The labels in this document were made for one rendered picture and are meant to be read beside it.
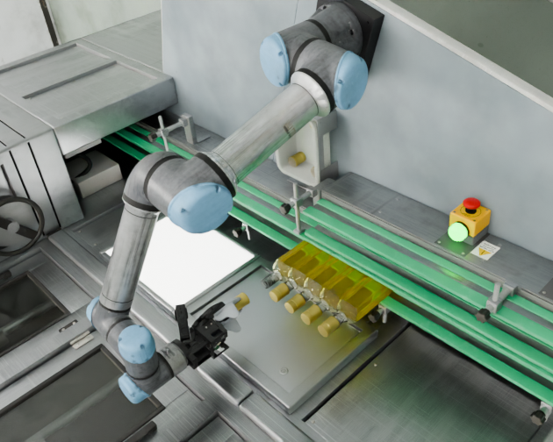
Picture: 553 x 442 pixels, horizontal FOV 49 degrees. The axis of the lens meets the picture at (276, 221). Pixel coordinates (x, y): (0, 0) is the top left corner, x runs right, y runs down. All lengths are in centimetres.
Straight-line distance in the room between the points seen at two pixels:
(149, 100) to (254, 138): 111
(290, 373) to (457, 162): 67
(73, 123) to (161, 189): 101
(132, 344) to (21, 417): 50
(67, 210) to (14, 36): 292
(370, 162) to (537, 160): 49
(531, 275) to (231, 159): 72
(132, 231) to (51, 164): 89
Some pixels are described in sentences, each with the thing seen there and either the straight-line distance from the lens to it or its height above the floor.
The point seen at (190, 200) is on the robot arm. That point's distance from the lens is 115.
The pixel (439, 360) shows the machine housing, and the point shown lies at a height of 93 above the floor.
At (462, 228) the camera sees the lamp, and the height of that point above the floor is 84.
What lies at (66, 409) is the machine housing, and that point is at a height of 169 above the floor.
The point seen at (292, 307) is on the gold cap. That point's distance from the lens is 156.
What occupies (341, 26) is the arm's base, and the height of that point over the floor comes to 83.
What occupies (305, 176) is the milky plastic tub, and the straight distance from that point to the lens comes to 182.
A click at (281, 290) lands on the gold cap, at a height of 114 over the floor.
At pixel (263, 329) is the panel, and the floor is 118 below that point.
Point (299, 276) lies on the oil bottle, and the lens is 162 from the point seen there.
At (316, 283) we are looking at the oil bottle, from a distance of 159.
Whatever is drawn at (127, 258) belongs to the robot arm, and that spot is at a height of 147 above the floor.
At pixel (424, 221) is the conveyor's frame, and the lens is 159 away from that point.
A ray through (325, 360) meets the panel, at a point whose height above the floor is 115.
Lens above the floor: 188
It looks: 31 degrees down
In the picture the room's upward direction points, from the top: 123 degrees counter-clockwise
